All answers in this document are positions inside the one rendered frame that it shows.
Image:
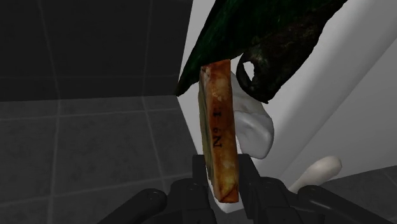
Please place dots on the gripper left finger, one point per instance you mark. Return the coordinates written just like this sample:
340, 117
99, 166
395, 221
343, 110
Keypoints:
189, 192

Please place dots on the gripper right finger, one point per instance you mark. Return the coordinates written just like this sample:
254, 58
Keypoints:
273, 198

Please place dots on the orange brown book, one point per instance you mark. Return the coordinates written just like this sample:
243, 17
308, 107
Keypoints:
221, 130

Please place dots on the white rounded object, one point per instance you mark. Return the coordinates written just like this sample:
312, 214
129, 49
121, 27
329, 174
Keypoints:
252, 124

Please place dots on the dark green jug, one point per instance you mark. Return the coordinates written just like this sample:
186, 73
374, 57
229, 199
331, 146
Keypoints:
263, 43

